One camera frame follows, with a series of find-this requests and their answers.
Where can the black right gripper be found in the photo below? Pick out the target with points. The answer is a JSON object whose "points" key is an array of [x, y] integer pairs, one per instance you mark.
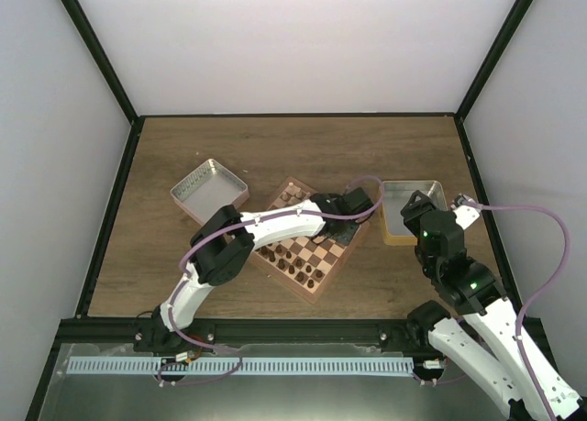
{"points": [[413, 221]]}

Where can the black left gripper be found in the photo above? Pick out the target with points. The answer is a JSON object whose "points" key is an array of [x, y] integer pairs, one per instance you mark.
{"points": [[345, 236]]}

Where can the pink metal tin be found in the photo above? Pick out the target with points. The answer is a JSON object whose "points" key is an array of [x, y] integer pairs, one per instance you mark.
{"points": [[207, 188]]}

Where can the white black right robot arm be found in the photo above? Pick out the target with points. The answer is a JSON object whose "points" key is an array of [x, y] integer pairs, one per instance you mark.
{"points": [[475, 324]]}

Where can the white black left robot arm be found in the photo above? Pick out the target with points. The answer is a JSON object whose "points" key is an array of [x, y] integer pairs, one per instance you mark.
{"points": [[223, 244]]}

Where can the wooden chess board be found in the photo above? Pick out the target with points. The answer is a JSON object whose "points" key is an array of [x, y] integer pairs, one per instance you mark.
{"points": [[323, 254]]}

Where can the yellow bear tin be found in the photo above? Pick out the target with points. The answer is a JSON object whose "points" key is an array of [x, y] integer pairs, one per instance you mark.
{"points": [[403, 200]]}

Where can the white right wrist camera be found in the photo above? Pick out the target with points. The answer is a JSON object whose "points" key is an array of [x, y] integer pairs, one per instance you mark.
{"points": [[466, 210]]}

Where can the black aluminium frame rail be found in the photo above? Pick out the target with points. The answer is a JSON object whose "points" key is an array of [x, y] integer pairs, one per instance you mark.
{"points": [[395, 335]]}

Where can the light blue slotted cable duct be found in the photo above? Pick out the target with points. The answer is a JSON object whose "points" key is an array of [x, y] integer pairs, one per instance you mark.
{"points": [[208, 366]]}

